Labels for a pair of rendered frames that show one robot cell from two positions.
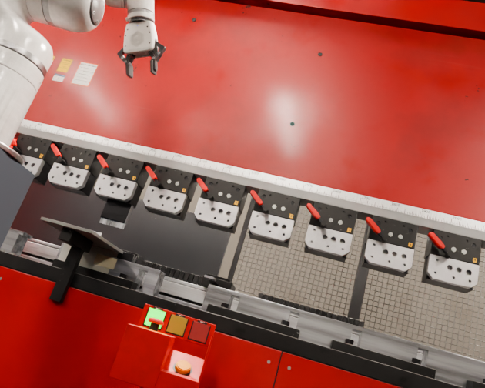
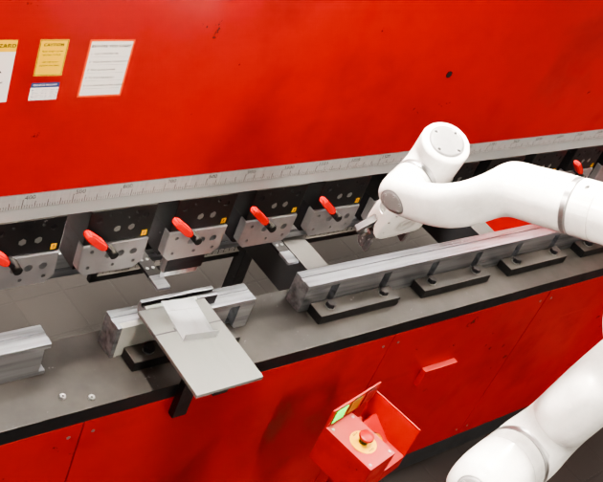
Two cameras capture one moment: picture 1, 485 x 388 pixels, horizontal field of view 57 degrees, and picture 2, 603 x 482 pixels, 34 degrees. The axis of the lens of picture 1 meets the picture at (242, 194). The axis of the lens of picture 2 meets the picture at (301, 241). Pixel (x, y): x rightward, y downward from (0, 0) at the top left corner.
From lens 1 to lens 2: 2.59 m
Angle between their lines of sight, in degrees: 79
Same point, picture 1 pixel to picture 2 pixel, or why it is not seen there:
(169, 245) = not seen: hidden behind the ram
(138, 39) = (408, 224)
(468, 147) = not seen: outside the picture
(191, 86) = (320, 47)
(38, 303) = (150, 423)
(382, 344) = (452, 262)
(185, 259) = not seen: hidden behind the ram
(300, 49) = not seen: outside the picture
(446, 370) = (489, 258)
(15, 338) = (129, 457)
